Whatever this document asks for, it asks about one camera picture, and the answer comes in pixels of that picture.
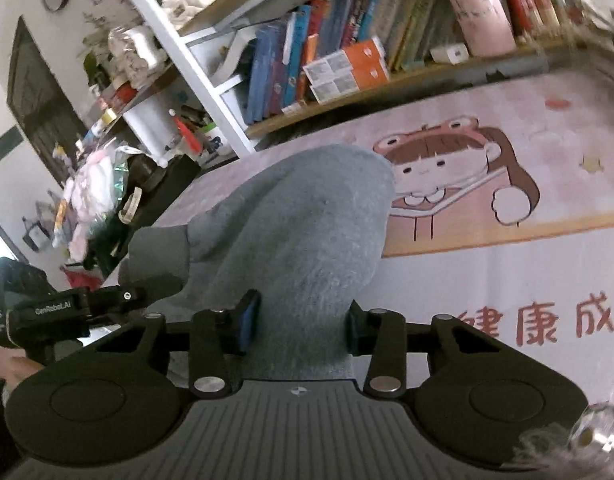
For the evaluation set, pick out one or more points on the pink floral plush bag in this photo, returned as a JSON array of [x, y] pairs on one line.
[[90, 197]]

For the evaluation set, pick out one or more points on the white jar green lid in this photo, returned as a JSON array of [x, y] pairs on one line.
[[214, 140]]

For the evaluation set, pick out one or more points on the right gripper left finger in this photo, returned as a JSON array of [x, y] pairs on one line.
[[217, 336]]

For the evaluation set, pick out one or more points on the person left hand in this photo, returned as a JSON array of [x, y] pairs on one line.
[[16, 367]]

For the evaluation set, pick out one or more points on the red orange pen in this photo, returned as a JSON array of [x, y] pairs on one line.
[[187, 134]]

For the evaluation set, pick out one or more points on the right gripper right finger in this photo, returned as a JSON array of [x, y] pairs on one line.
[[382, 335]]

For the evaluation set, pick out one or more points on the row of leaning books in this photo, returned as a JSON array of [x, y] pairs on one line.
[[275, 52]]

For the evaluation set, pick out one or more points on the orange white box lower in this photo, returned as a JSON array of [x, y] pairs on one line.
[[327, 85]]

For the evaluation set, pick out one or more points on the white wooden bookshelf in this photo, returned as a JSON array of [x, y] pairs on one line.
[[205, 51]]

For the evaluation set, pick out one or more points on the small white box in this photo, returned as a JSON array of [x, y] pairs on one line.
[[450, 54]]

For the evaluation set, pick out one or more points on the pink checkered table mat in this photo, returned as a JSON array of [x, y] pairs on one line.
[[504, 215]]

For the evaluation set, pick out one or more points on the grey fleece sweater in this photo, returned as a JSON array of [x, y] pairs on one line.
[[306, 233]]

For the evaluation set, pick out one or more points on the beige wristwatch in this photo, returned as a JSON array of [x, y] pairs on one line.
[[130, 208]]

